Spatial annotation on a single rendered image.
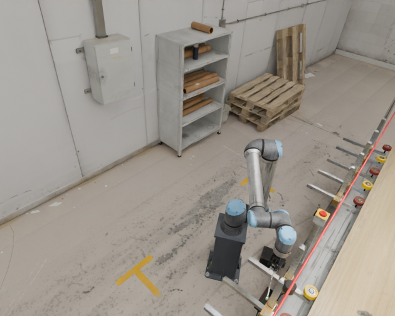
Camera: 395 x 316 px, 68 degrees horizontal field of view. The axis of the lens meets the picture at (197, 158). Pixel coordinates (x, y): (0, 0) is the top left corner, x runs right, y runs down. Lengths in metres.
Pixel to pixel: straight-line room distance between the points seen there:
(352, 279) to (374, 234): 0.47
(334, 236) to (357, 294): 0.71
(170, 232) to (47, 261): 1.19
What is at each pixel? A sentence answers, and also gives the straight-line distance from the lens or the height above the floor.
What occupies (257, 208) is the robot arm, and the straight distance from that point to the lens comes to 1.70.
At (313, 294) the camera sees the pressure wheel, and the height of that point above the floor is 0.90.
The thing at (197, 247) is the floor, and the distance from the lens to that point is 3.12.
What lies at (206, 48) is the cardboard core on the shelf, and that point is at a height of 1.31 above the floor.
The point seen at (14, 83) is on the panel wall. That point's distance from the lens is 3.05.
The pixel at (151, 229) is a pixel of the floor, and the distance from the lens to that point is 3.26.
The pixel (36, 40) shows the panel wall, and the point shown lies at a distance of 3.02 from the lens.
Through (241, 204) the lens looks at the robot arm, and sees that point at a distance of 2.35.
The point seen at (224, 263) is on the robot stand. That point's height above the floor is 0.23.
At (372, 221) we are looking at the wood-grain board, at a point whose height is 0.90.
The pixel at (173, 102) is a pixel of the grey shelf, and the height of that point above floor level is 0.81.
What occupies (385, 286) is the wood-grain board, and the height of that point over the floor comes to 0.90.
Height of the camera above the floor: 2.57
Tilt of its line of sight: 39 degrees down
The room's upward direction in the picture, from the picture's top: 4 degrees clockwise
